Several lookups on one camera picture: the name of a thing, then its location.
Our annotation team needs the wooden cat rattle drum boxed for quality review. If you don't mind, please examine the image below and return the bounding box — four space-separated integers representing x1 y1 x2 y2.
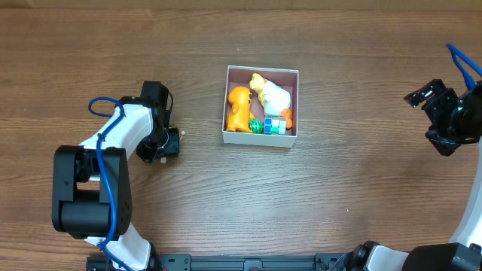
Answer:
160 130 186 163

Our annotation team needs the green round plastic wheel toy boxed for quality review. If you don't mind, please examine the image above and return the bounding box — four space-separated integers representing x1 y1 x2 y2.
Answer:
249 118 264 134

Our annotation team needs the white yellow duck toy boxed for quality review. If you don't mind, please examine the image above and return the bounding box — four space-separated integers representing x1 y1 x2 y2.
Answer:
249 73 293 129

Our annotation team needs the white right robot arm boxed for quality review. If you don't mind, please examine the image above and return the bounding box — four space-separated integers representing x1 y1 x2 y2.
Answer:
340 79 481 271

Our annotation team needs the white box pink interior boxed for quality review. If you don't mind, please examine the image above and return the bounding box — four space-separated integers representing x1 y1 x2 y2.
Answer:
221 65 299 148

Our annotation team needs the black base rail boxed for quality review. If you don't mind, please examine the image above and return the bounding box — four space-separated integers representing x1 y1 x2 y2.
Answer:
85 254 355 271

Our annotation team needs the orange dinosaur toy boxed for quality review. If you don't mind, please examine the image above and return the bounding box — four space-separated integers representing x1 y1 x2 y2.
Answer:
227 86 255 133

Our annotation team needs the colourful puzzle cube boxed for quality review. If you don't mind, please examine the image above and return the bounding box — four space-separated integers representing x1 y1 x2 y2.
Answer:
264 117 286 136

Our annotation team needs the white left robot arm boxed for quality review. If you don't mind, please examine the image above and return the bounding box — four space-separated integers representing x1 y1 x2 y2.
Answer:
52 81 180 271

